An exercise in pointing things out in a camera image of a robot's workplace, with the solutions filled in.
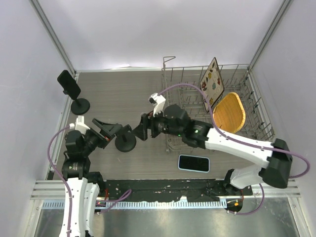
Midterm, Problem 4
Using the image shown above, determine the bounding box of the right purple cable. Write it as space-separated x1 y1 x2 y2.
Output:
158 83 311 215

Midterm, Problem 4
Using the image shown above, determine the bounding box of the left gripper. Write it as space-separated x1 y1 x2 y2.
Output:
81 118 120 156

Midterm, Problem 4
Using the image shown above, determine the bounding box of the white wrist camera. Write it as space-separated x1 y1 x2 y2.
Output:
149 93 166 117
69 116 90 135

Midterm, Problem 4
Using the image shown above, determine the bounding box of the floral square plate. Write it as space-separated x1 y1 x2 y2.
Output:
200 57 225 112

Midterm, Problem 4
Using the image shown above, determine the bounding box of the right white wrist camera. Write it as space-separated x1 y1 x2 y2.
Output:
149 93 166 117

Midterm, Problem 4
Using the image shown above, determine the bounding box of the white cable duct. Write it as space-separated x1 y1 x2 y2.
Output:
42 199 227 210

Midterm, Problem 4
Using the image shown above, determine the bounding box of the black phone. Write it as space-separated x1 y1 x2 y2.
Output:
57 70 81 100

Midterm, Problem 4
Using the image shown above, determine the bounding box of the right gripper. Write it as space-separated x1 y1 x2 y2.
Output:
132 106 184 142

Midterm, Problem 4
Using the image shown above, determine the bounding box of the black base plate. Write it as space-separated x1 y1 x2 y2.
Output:
99 179 253 202

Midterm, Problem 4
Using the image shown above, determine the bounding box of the black phone stand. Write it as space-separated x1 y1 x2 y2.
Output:
63 89 90 115
115 124 137 153

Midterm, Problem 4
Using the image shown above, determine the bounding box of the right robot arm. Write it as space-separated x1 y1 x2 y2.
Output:
132 105 293 195

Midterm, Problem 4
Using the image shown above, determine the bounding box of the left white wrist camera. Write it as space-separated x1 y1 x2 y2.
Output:
69 116 90 135

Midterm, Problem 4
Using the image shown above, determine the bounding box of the purple cable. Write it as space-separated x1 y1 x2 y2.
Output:
158 83 311 215
47 125 133 237

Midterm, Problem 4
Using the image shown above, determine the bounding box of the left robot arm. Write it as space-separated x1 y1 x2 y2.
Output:
59 116 122 237

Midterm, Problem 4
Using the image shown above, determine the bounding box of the grey wire dish rack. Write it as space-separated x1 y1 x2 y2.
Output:
162 56 275 141

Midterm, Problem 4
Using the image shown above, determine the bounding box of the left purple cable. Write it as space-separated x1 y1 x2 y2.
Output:
47 125 133 237

